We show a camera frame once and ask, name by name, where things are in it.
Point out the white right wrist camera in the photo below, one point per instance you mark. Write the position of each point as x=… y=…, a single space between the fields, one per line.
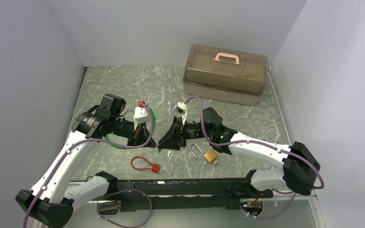
x=181 y=108

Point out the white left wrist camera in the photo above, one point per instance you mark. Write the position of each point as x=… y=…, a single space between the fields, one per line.
x=140 y=115

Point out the red cable lock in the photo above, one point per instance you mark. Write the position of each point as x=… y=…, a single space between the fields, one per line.
x=140 y=163

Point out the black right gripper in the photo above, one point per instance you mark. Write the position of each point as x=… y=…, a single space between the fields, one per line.
x=171 y=140

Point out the brass padlock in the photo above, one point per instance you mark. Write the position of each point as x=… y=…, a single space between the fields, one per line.
x=209 y=156

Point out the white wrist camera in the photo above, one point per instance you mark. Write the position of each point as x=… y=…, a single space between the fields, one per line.
x=181 y=108
x=140 y=115

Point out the beige plastic toolbox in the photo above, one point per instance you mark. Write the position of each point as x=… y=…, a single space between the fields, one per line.
x=225 y=75

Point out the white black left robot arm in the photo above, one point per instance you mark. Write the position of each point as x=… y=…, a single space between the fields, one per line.
x=50 y=202

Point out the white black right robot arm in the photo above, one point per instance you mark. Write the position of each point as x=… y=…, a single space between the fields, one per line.
x=294 y=166

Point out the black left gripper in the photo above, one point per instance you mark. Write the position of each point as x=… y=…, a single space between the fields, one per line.
x=141 y=137

